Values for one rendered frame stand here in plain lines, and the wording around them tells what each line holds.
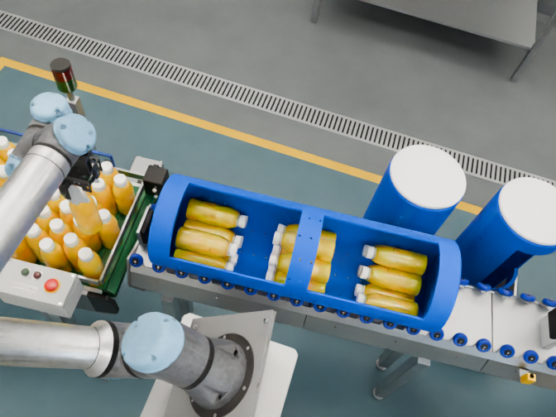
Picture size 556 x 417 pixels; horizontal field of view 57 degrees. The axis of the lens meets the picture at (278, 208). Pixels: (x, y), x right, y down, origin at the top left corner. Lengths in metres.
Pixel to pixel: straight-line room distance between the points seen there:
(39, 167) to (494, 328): 1.45
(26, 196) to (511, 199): 1.58
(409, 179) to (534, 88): 2.41
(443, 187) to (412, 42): 2.31
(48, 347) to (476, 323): 1.30
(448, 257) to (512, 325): 0.46
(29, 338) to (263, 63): 2.87
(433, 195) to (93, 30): 2.74
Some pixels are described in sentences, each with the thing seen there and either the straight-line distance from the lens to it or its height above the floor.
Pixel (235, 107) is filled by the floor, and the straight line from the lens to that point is 3.34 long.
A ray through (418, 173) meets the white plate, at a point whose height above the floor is 1.04.
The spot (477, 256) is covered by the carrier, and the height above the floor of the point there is 0.79.
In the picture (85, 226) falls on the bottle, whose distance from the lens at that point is 1.53.
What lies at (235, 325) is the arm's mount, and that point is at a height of 1.31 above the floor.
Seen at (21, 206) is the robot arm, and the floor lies 1.72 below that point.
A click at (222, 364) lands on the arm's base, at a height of 1.40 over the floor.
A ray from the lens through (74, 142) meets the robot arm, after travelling 0.99.
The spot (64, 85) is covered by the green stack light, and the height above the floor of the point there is 1.20.
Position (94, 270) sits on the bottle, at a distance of 1.64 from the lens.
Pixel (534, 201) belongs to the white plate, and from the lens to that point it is 2.04.
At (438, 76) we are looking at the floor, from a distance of 3.90.
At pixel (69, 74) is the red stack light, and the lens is 1.82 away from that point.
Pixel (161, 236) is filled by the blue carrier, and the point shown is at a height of 1.19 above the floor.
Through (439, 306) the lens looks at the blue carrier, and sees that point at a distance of 1.51.
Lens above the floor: 2.48
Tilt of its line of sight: 58 degrees down
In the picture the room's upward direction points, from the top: 12 degrees clockwise
